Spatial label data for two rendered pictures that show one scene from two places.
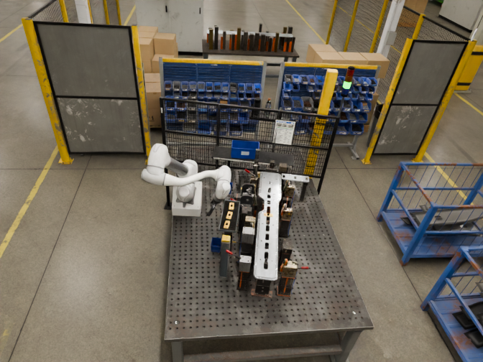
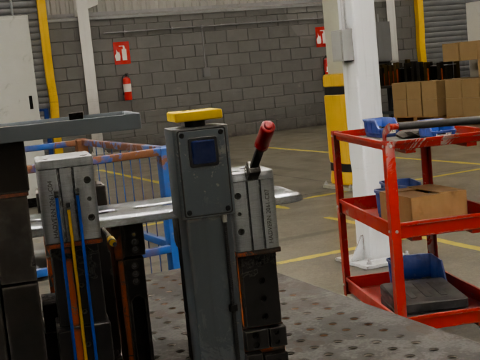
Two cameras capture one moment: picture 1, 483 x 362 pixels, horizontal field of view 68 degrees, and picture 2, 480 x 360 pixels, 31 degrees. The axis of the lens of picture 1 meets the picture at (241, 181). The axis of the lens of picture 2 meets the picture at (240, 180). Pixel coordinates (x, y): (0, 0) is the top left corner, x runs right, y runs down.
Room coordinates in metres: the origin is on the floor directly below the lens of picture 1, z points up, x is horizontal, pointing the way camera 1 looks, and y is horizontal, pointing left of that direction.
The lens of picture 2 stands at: (2.16, 1.15, 1.20)
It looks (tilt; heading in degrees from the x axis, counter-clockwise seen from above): 7 degrees down; 254
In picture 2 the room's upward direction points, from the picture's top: 5 degrees counter-clockwise
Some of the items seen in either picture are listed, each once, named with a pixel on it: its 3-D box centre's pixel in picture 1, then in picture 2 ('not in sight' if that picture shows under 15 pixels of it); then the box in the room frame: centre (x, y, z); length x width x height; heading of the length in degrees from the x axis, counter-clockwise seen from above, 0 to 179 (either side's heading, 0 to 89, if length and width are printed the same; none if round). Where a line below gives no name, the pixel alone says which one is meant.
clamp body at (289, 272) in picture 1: (287, 278); not in sight; (1.79, -0.44, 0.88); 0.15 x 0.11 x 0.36; 88
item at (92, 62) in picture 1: (98, 100); not in sight; (4.31, 2.02, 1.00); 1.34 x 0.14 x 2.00; 99
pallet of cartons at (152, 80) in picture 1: (144, 89); not in sight; (5.81, 1.86, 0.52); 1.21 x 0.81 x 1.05; 13
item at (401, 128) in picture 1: (413, 107); not in sight; (5.04, -2.47, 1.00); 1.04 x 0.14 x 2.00; 99
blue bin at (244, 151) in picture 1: (245, 149); not in sight; (3.30, -0.01, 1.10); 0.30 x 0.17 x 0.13; 93
